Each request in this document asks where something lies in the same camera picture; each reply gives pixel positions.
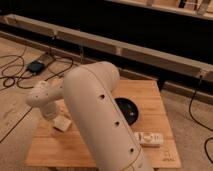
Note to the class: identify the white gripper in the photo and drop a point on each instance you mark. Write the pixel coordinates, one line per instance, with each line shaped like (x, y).
(50, 111)

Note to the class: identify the white sponge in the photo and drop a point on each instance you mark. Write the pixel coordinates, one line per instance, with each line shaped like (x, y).
(62, 123)

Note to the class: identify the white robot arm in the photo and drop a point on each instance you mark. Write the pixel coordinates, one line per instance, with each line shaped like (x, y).
(87, 93)

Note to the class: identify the dark ceramic bowl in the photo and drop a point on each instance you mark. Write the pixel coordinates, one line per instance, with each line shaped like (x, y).
(128, 109)

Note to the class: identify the wooden table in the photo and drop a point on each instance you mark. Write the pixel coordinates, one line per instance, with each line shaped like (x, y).
(51, 148)

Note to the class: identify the blue power adapter box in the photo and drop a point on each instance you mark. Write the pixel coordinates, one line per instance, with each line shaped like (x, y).
(35, 67)

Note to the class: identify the white remote control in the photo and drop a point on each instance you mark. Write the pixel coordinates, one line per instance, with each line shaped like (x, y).
(149, 139)

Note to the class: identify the long wooden frame beam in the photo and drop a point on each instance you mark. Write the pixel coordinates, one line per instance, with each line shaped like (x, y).
(137, 53)

